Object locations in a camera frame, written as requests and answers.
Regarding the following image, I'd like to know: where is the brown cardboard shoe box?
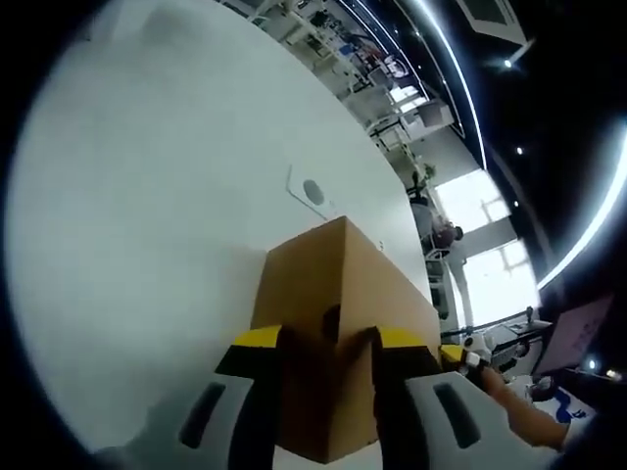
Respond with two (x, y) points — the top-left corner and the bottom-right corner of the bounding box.
(249, 214), (442, 464)

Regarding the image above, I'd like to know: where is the large pink screen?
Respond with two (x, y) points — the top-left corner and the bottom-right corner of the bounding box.
(531, 293), (616, 379)

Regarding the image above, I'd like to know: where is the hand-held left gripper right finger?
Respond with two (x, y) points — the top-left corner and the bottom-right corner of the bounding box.
(369, 325), (562, 470)

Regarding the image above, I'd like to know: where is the table socket cover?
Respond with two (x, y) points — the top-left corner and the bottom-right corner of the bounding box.
(283, 164), (340, 222)

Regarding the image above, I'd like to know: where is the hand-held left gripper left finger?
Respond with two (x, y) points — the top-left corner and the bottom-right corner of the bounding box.
(95, 322), (291, 470)

